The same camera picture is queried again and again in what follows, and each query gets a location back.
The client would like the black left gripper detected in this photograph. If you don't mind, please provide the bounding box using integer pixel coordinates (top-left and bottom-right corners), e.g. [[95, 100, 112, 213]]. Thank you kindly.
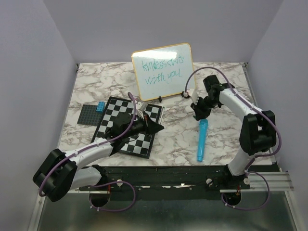
[[122, 112, 164, 140]]

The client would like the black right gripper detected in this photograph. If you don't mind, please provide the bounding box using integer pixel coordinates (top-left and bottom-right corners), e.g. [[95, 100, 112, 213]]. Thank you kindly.
[[191, 95, 219, 120]]

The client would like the yellow framed whiteboard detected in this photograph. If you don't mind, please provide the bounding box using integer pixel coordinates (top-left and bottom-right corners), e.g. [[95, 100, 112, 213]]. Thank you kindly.
[[131, 43, 196, 101]]

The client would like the white green whiteboard marker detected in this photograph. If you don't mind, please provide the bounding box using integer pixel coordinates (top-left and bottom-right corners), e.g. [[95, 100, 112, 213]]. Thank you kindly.
[[159, 106, 165, 124]]

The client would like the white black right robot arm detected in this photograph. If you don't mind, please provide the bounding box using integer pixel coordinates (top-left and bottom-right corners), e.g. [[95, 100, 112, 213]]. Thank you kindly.
[[187, 75, 277, 189]]

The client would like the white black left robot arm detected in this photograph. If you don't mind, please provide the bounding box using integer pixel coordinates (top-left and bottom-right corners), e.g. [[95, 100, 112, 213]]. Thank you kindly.
[[33, 112, 164, 202]]

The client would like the black whiteboard stand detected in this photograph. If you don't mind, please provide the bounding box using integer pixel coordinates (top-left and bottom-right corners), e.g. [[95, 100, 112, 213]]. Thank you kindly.
[[158, 91, 190, 103]]

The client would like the blue toy microphone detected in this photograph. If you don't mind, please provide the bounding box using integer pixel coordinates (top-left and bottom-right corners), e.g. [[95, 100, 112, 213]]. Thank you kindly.
[[197, 119, 208, 162]]

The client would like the black white chessboard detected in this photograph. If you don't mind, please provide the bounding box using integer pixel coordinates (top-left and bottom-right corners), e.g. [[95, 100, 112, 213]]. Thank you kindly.
[[91, 97, 164, 159]]

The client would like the blue lego brick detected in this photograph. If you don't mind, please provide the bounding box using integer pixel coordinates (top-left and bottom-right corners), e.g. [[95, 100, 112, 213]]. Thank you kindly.
[[96, 101, 105, 113]]

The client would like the dark grey lego baseplate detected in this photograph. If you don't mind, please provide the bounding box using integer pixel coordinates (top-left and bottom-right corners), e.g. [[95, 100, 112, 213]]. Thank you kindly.
[[77, 104, 103, 126]]

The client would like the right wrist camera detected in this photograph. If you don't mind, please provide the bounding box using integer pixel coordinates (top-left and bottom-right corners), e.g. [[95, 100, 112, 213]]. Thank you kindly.
[[183, 89, 199, 105]]

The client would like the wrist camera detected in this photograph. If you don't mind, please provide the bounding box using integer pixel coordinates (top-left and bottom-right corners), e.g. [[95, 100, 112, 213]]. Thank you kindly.
[[183, 89, 199, 105], [136, 102, 148, 119]]

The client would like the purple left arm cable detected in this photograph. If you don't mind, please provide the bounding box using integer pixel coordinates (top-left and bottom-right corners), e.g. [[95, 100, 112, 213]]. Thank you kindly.
[[38, 92, 138, 197]]

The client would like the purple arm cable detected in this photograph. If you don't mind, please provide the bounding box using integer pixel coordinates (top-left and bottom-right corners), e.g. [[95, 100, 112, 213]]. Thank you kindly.
[[38, 92, 138, 197], [184, 66, 282, 174]]

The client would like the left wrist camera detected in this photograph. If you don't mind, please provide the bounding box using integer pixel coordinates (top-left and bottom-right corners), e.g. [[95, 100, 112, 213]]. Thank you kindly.
[[136, 102, 148, 119]]

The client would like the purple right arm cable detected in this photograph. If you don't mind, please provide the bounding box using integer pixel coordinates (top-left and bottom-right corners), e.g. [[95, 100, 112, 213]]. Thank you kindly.
[[184, 66, 282, 174]]

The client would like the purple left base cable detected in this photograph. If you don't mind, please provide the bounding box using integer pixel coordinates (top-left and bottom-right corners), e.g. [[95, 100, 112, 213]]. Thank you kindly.
[[89, 180, 136, 212]]

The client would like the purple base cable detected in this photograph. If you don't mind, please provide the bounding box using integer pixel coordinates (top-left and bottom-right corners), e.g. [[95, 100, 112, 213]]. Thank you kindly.
[[221, 171, 271, 210], [89, 180, 136, 212]]

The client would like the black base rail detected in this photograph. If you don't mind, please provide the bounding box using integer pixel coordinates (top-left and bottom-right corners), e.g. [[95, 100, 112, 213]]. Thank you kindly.
[[81, 166, 244, 201]]

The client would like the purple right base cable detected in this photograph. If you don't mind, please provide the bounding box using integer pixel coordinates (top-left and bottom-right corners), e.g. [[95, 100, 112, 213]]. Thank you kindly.
[[221, 171, 271, 210]]

